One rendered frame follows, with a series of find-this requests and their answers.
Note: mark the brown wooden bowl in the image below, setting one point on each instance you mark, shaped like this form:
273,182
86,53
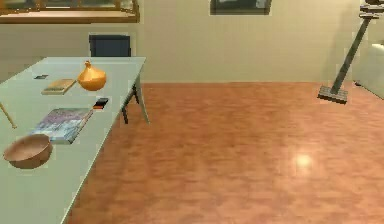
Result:
28,151

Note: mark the small black orange box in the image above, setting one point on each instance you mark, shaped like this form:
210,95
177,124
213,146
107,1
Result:
100,103

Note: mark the dark blue chair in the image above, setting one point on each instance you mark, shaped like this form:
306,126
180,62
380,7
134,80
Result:
110,45

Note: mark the orange round vase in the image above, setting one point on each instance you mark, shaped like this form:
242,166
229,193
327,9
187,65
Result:
91,79

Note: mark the colourful large book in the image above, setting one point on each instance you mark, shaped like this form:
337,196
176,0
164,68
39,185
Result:
61,124

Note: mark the tan small book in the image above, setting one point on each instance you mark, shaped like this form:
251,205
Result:
59,86

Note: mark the small dark flat card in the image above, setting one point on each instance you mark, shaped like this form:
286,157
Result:
41,77

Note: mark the wooden framed window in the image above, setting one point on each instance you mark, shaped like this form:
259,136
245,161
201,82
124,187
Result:
66,11

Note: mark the pale green table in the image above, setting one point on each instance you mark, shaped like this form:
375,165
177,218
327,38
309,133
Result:
40,186

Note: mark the thin wooden stick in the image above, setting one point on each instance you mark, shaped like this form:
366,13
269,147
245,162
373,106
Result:
7,116

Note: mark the dark framed wall picture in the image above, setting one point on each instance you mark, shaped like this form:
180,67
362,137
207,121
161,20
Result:
240,7

